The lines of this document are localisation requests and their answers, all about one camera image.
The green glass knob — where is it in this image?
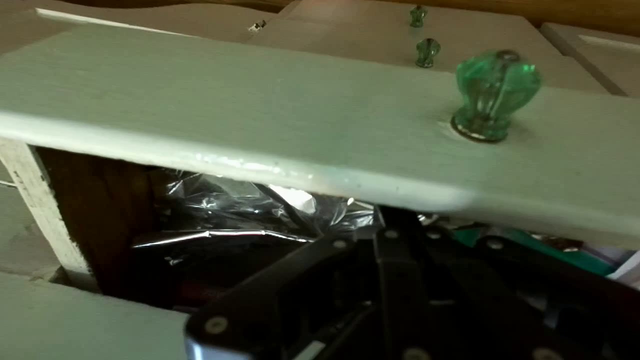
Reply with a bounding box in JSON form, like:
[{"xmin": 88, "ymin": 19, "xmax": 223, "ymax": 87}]
[
  {"xmin": 450, "ymin": 49, "xmax": 543, "ymax": 147},
  {"xmin": 413, "ymin": 36, "xmax": 441, "ymax": 71},
  {"xmin": 407, "ymin": 5, "xmax": 427, "ymax": 28}
]

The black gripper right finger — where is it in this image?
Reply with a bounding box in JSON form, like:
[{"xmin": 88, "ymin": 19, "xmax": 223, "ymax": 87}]
[{"xmin": 397, "ymin": 206, "xmax": 621, "ymax": 360}]

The crumpled shiny plastic bag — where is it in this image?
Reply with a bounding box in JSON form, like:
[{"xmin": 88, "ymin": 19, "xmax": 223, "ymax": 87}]
[{"xmin": 131, "ymin": 168, "xmax": 382, "ymax": 252}]

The white base cabinet door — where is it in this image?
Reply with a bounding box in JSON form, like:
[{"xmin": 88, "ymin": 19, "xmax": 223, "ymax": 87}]
[
  {"xmin": 538, "ymin": 20, "xmax": 640, "ymax": 98},
  {"xmin": 0, "ymin": 0, "xmax": 295, "ymax": 53}
]

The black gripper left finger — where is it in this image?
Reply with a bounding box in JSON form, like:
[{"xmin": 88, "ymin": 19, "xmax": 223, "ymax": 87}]
[{"xmin": 184, "ymin": 206, "xmax": 403, "ymax": 360}]

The white base cabinet frame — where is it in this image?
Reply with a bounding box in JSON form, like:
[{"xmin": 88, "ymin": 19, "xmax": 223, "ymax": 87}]
[{"xmin": 0, "ymin": 136, "xmax": 192, "ymax": 360}]

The green box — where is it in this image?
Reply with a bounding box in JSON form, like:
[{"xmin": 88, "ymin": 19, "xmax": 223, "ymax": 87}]
[{"xmin": 458, "ymin": 227, "xmax": 615, "ymax": 277}]

